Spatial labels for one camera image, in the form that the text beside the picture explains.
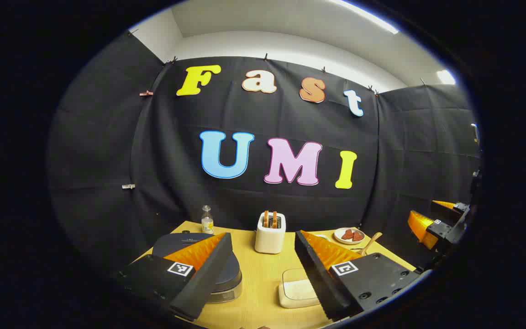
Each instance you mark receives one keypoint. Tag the dark rice cooker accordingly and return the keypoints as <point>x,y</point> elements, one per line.
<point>171,244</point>

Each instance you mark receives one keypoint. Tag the ceiling light panel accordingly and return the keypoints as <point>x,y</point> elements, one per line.
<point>445,76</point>

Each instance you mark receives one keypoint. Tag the copper clip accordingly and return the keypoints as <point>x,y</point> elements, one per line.
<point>146,93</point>

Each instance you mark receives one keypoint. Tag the white toaster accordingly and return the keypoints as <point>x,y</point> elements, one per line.
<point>270,240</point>

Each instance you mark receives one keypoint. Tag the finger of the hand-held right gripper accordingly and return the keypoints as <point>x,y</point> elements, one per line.
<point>448,212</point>
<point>445,230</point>

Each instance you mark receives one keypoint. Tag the ceiling light strip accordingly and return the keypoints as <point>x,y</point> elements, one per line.
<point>368,16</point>

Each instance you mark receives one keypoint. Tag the silver clip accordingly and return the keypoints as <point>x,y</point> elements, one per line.
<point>128,186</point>

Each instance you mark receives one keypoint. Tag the white round plate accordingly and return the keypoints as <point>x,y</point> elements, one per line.
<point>341,240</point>

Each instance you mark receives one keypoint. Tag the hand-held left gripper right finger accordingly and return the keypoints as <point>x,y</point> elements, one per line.
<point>318,278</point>

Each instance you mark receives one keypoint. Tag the wooden spoon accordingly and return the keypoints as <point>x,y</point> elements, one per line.
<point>372,242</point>

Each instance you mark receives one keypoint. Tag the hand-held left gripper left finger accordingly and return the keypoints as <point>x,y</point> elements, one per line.
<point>208,278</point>

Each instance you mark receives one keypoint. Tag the small glass bottle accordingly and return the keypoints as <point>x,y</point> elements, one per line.
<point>207,221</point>

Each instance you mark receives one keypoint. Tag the toasted bread slice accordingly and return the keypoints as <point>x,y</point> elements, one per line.
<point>274,219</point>
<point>266,219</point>

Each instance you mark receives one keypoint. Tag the black backdrop cloth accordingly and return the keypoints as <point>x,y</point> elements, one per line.
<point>244,196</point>

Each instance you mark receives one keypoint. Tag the red meat piece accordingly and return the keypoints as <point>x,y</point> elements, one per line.
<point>347,235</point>
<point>358,236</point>

